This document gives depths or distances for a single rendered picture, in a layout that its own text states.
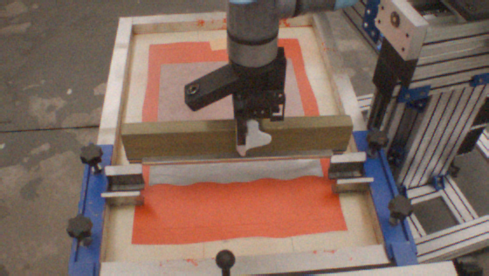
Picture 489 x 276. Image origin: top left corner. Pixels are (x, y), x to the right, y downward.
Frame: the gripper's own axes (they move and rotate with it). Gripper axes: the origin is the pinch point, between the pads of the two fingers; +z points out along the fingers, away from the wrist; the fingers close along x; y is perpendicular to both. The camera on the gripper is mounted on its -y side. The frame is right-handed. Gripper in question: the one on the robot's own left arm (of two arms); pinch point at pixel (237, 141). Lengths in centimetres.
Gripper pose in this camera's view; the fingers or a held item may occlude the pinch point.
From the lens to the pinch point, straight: 83.9
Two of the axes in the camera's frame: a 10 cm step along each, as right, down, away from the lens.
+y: 10.0, -0.6, 0.4
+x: -0.7, -7.5, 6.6
